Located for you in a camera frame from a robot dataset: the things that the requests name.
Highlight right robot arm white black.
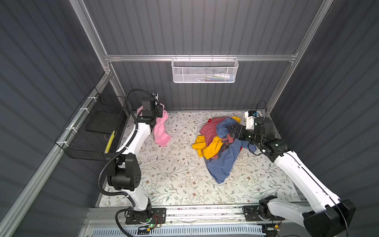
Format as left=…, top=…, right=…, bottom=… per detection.
left=228, top=116, right=356, bottom=237

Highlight maroon cloth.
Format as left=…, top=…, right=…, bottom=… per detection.
left=200, top=117, right=234, bottom=160

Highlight yellow green object in basket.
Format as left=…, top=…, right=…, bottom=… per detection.
left=104, top=131, right=115, bottom=154

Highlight pink cloth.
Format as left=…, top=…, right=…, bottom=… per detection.
left=135, top=110, right=171, bottom=147

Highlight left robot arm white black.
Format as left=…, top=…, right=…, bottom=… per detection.
left=102, top=95, right=163, bottom=212

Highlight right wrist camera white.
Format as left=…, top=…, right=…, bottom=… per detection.
left=244, top=110, right=259, bottom=131

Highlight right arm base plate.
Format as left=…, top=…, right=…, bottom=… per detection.
left=242, top=205, right=285, bottom=222

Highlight black pad in basket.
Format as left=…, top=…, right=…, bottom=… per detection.
left=86, top=112, right=119, bottom=135

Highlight items in white basket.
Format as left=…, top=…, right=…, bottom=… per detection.
left=195, top=73, right=235, bottom=83

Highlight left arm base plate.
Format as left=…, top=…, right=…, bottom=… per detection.
left=125, top=208, right=167, bottom=225

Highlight white ventilated cable duct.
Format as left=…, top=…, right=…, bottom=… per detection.
left=90, top=224, right=266, bottom=237

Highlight white wire mesh basket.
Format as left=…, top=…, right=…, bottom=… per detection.
left=171, top=57, right=239, bottom=84

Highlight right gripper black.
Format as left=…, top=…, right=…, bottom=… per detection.
left=227, top=123, right=261, bottom=148

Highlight black wire basket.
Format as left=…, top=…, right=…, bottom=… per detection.
left=55, top=89, right=128, bottom=161

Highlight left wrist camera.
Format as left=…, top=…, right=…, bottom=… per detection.
left=152, top=91, right=160, bottom=104

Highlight floral table mat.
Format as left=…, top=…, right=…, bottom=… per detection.
left=138, top=111, right=300, bottom=206

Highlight black corrugated cable left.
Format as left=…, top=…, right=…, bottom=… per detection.
left=97, top=88, right=155, bottom=237

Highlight blue checkered cloth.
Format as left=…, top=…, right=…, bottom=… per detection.
left=205, top=117, right=257, bottom=184

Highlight yellow shirt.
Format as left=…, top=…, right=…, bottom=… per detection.
left=192, top=117, right=234, bottom=160

